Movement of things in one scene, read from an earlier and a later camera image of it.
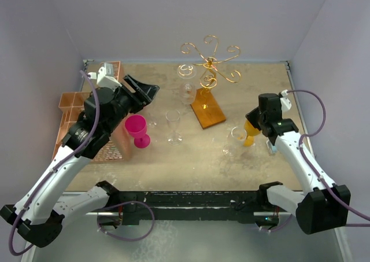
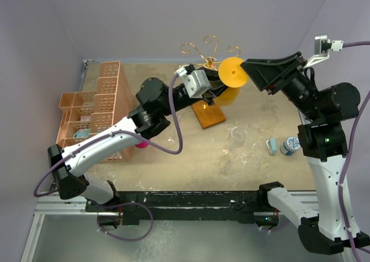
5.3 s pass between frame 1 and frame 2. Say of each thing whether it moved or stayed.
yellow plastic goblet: moved
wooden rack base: stayed
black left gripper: moved
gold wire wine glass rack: stayed
